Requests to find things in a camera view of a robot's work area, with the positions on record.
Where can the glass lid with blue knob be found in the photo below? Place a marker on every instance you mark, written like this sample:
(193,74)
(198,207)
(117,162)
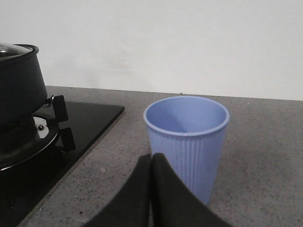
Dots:
(10,51)

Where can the right gas burner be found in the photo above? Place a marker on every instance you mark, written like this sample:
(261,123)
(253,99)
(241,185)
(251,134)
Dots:
(22,140)

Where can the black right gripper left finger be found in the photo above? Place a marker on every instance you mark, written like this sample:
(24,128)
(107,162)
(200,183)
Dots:
(130,207)

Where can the black glass gas stove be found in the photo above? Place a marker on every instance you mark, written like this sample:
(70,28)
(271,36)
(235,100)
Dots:
(24,185)

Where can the light blue ribbed cup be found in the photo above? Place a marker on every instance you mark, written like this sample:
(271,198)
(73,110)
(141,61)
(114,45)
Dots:
(189,131)

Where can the black right pot support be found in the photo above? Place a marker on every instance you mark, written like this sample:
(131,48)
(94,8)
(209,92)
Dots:
(59,109)

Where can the dark blue cooking pot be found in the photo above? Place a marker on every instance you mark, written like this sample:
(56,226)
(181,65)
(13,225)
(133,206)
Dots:
(22,88)

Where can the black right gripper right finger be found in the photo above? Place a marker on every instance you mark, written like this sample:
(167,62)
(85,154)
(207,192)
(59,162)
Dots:
(173,205)

